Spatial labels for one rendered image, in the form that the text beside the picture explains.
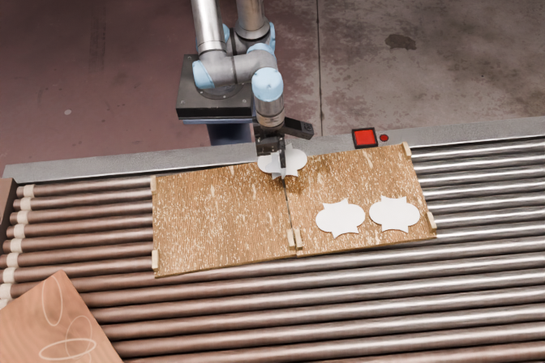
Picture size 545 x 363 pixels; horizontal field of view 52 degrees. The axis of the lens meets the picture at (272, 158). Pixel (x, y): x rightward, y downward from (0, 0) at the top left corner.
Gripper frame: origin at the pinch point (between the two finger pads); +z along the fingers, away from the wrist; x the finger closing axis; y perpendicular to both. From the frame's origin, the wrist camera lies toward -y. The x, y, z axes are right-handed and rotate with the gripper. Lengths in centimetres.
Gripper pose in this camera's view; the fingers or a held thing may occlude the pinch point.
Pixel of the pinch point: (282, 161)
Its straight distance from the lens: 165.8
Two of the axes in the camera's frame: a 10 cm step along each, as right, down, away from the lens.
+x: 1.3, 7.9, -6.0
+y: -9.9, 1.4, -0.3
